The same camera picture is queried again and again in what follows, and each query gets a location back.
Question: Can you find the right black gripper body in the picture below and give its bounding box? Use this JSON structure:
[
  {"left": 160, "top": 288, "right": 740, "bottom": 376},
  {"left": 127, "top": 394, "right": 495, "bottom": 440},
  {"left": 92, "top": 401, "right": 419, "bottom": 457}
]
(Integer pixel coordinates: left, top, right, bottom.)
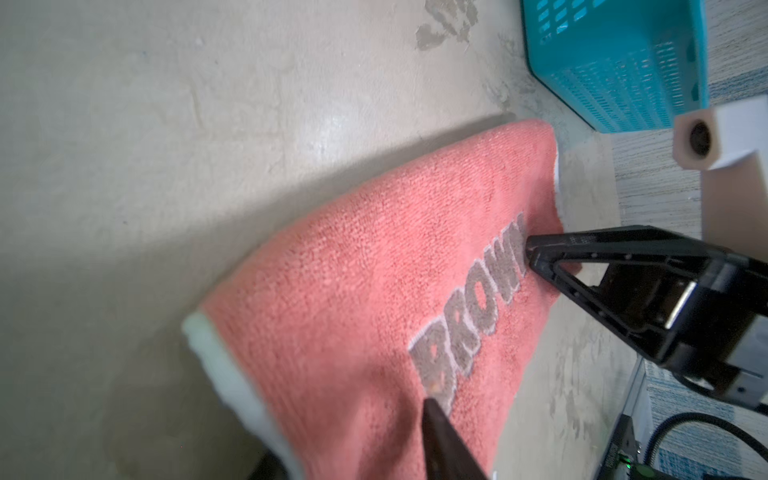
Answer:
[{"left": 599, "top": 259, "right": 767, "bottom": 414}]

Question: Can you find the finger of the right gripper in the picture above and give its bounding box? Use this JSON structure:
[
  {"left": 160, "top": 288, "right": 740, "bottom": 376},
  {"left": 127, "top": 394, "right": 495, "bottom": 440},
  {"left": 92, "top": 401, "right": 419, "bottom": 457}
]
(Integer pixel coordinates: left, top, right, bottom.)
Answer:
[
  {"left": 525, "top": 226, "right": 738, "bottom": 276},
  {"left": 529, "top": 257, "right": 671, "bottom": 363}
]

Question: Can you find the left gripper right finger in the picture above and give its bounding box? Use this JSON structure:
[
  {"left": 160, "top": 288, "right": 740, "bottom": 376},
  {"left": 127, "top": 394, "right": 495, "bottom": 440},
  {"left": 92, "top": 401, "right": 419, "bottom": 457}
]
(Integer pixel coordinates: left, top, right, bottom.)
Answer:
[{"left": 421, "top": 398, "right": 487, "bottom": 480}]

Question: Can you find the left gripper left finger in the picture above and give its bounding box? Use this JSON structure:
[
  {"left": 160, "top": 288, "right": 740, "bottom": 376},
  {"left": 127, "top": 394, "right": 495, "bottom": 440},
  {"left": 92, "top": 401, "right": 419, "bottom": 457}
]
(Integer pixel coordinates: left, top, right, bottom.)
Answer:
[{"left": 248, "top": 451, "right": 288, "bottom": 480}]

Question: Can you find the red pink towel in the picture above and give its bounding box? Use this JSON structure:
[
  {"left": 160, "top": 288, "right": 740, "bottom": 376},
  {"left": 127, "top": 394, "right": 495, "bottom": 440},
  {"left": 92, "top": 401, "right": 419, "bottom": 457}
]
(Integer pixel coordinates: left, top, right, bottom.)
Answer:
[{"left": 182, "top": 120, "right": 562, "bottom": 479}]

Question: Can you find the teal plastic basket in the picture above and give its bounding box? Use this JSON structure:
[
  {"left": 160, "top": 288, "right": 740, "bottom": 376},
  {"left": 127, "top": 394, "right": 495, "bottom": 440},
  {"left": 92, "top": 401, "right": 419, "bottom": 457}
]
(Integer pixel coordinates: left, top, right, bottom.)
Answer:
[{"left": 521, "top": 0, "right": 709, "bottom": 134}]

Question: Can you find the black corrugated cable conduit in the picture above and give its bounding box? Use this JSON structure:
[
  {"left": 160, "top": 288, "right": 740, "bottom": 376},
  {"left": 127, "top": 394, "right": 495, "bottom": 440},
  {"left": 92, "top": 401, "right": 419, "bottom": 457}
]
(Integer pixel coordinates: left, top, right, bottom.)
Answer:
[{"left": 643, "top": 411, "right": 768, "bottom": 464}]

